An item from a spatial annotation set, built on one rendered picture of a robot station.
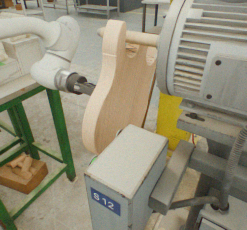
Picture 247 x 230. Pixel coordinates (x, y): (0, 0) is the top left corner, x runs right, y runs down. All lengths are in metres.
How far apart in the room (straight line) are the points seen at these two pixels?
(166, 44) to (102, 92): 0.22
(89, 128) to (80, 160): 1.38
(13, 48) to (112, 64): 0.74
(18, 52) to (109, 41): 0.74
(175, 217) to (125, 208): 0.93
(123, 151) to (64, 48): 0.55
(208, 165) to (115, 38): 0.37
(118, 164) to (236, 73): 0.25
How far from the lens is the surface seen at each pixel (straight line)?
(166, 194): 0.44
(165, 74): 0.45
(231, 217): 0.60
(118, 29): 0.53
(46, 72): 0.84
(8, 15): 1.34
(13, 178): 1.80
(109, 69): 0.55
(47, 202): 1.74
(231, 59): 0.39
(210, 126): 0.49
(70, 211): 1.65
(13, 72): 1.21
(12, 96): 1.09
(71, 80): 0.77
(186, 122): 0.49
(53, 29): 0.84
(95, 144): 0.57
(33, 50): 1.25
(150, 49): 0.80
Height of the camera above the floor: 1.41
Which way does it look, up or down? 33 degrees down
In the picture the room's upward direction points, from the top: straight up
